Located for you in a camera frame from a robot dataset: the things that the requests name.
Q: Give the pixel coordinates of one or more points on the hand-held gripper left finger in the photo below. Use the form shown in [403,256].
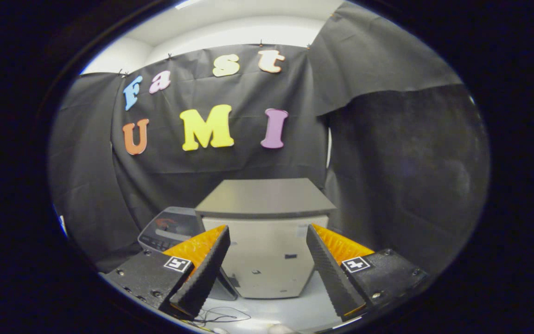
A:
[202,273]

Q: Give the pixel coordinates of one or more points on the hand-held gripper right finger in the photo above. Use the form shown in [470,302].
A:
[332,278]

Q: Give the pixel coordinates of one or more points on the grey washing machine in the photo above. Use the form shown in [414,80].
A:
[155,239]

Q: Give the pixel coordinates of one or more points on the beige cabinet with grey top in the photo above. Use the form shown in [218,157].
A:
[267,250]

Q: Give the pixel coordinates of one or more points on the black backdrop cloth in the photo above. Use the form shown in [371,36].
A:
[387,162]

